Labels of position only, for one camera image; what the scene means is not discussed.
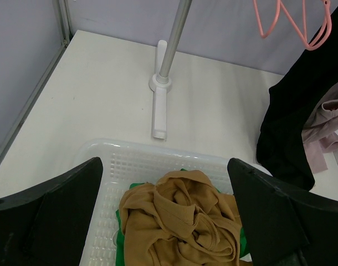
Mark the pink hanger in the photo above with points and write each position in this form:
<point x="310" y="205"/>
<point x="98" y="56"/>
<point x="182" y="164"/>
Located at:
<point x="318" y="40"/>

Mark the white plastic basket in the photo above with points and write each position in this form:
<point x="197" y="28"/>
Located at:
<point x="125" y="163"/>

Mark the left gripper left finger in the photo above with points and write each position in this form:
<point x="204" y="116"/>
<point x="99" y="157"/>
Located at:
<point x="48" y="223"/>

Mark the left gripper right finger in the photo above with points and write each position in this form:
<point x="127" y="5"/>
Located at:
<point x="283" y="224"/>

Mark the pink tank top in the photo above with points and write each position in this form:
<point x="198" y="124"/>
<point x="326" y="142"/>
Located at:
<point x="319" y="135"/>

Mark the brown tank top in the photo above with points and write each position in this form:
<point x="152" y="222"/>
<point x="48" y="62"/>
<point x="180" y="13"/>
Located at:
<point x="180" y="216"/>

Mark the white metal clothes rack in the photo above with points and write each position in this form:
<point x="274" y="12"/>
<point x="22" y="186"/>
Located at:
<point x="160" y="83"/>

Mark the black tank top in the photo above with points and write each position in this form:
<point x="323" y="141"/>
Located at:
<point x="280" y="146"/>

